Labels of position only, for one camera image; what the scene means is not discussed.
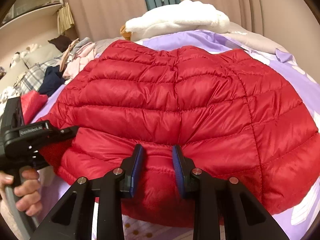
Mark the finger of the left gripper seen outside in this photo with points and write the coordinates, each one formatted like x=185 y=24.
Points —
x=69 y=132

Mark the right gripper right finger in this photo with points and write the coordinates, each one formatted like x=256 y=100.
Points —
x=223 y=208

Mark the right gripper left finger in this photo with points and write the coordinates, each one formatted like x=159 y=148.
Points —
x=72 y=215

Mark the red puffer down jacket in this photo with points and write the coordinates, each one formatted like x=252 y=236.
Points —
x=175 y=109

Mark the left hand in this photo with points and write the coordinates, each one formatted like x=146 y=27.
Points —
x=28 y=192

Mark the purple floral duvet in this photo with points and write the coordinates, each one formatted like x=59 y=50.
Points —
x=295 y=79

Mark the red fleece garment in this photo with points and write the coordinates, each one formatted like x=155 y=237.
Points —
x=32 y=103

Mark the navy blue garment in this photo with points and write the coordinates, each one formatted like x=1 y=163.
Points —
x=52 y=81

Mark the plaid grey shirt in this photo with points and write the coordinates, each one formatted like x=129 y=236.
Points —
x=33 y=78

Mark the pink folded garment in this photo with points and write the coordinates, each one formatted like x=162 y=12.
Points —
x=78 y=54

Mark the beige pillow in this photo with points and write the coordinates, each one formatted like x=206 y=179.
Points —
x=35 y=54

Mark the beige curtain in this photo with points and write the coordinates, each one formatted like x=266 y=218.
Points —
x=100 y=19

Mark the white plush goose toy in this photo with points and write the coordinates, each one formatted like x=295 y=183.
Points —
x=169 y=19

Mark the grey beige bed sheet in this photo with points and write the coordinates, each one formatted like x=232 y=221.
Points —
x=210 y=38

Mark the white wall shelf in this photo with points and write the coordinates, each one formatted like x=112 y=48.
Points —
x=28 y=7

